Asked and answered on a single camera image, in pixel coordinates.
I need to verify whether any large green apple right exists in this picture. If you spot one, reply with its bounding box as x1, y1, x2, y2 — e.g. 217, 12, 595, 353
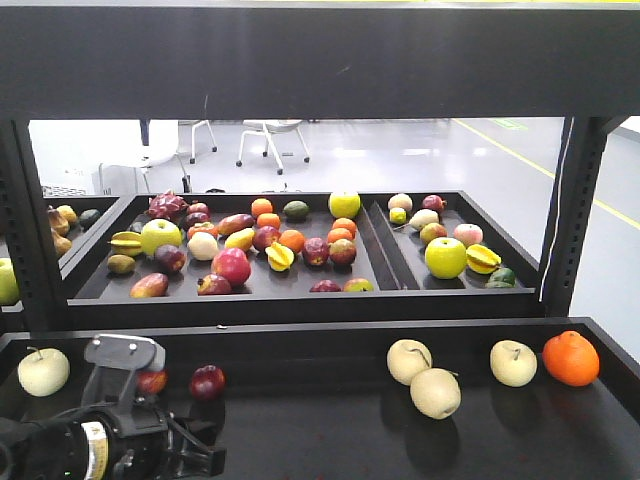
425, 237, 467, 280

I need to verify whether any dark red plum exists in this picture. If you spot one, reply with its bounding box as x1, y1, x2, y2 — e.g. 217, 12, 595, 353
189, 364, 226, 401
136, 370, 168, 395

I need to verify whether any pale pear far right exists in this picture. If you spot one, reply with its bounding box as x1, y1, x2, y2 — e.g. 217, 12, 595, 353
490, 340, 538, 387

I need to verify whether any red apple middle tray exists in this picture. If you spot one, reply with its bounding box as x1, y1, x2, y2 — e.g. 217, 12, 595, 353
211, 247, 251, 287

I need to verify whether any pale pear back middle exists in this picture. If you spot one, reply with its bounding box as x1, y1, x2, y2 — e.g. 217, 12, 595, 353
386, 339, 433, 386

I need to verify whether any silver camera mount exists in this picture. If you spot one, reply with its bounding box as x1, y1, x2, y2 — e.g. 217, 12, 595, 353
81, 333, 166, 412

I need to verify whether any orange tangerine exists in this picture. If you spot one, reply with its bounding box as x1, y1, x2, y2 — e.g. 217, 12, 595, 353
542, 330, 600, 387

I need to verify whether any black fruit stand left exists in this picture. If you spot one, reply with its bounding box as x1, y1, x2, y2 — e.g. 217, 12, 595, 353
1, 193, 121, 332

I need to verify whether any large green apple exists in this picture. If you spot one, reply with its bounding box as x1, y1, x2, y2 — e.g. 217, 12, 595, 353
425, 237, 467, 280
141, 219, 182, 256

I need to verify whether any pale pear front middle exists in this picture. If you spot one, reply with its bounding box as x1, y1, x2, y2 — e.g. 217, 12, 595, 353
410, 368, 461, 420

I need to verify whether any dark red plum right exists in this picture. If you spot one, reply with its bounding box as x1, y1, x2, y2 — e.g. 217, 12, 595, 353
189, 364, 226, 401

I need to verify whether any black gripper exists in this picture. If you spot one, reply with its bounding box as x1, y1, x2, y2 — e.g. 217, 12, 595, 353
107, 401, 226, 479

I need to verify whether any yellow green apple back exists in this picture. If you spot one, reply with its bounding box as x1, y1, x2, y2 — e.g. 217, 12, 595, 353
328, 191, 361, 219

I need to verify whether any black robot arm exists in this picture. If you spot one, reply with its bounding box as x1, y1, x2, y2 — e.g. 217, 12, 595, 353
1, 400, 226, 479

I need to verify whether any large green apple left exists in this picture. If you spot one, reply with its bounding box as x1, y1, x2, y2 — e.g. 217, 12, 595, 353
141, 219, 182, 256

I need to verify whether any yellow starfruit right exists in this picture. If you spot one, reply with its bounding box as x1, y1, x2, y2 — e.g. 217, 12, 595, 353
466, 244, 502, 275

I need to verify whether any black fruit display stand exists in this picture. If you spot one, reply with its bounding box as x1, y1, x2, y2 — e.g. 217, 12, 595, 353
1, 1, 639, 479

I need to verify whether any dark red plum left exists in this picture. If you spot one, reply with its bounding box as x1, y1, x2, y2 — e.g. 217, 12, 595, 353
136, 370, 168, 395

